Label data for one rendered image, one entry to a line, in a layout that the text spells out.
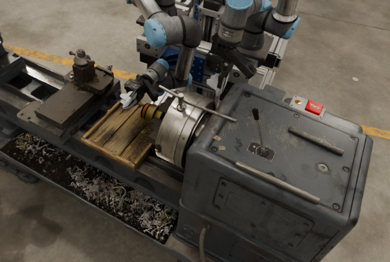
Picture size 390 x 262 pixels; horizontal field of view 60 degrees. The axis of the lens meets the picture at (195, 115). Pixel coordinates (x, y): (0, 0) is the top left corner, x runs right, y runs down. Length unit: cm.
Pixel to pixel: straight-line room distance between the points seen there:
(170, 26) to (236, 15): 45
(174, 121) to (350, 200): 66
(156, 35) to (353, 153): 87
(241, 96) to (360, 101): 241
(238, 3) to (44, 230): 194
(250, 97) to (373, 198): 180
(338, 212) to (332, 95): 251
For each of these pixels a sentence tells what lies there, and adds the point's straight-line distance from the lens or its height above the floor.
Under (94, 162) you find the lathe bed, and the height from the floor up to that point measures 71.
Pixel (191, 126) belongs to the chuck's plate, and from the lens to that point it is 129.
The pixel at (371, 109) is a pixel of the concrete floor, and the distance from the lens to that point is 366.
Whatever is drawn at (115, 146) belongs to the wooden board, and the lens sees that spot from 164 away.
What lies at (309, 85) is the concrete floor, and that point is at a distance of 360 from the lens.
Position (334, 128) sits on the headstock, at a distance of 140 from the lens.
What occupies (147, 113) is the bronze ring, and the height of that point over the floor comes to 110.
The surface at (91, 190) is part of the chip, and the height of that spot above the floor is 58.
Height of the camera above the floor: 218
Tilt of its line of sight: 47 degrees down
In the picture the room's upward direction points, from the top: 8 degrees clockwise
